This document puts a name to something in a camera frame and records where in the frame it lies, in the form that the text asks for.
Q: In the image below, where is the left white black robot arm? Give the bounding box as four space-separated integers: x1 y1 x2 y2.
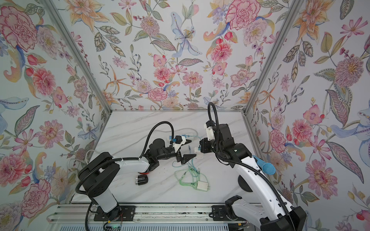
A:
75 121 196 231

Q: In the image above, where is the black electric shaver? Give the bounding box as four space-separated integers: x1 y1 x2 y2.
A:
135 174 148 185

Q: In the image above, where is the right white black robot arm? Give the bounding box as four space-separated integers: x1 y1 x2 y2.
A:
199 103 307 231

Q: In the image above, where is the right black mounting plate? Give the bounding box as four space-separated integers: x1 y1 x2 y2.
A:
209 205 239 221

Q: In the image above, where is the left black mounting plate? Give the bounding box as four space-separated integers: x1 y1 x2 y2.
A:
93 206 136 222

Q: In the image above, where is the blue microphone on stand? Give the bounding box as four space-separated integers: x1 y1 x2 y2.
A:
253 156 276 175

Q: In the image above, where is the black mounting plate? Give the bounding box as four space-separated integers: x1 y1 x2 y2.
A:
93 206 136 222
209 205 239 221

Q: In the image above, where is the white charger green cable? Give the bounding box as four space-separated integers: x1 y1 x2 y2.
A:
174 168 210 192

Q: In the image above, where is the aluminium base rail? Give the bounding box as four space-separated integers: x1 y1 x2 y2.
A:
46 203 295 224

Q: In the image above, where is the white power strip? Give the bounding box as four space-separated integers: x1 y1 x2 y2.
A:
167 134 201 141

